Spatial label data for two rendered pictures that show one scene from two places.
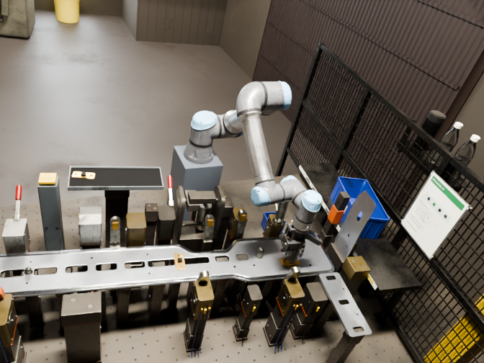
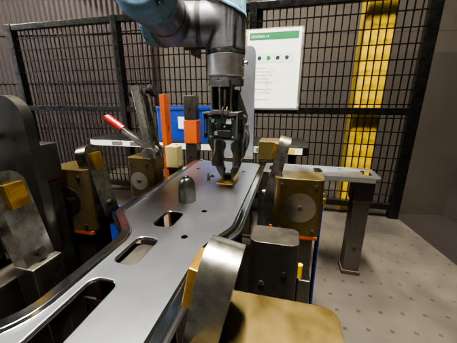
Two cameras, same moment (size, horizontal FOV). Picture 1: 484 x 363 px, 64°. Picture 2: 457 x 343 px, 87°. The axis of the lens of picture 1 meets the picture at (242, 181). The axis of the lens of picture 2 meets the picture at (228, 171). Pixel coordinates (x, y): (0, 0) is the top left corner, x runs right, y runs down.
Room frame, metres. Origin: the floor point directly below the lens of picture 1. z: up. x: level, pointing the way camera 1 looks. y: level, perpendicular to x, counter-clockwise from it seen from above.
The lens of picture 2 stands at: (0.83, 0.14, 1.18)
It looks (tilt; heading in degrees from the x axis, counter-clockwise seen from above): 16 degrees down; 308
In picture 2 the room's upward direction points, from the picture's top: straight up
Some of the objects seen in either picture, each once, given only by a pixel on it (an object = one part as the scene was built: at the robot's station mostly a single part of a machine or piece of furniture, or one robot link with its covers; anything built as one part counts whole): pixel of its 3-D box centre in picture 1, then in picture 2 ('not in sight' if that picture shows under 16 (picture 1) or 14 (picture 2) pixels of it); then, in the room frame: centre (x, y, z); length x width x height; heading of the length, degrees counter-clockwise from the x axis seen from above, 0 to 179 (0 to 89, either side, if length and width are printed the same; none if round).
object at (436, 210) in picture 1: (433, 215); (272, 71); (1.35, -0.81, 1.30); 0.23 x 0.02 x 0.31; 24
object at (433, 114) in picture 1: (428, 131); not in sight; (1.68, -0.76, 1.52); 0.07 x 0.07 x 0.18
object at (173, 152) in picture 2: not in sight; (177, 206); (1.36, -0.29, 0.88); 0.04 x 0.04 x 0.37; 24
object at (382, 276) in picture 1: (350, 216); (195, 141); (1.57, -0.58, 1.01); 0.90 x 0.22 x 0.03; 24
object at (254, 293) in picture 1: (247, 317); (279, 314); (0.96, -0.16, 0.84); 0.10 x 0.05 x 0.29; 24
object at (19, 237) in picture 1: (21, 257); not in sight; (0.94, 0.77, 0.88); 0.12 x 0.07 x 0.36; 24
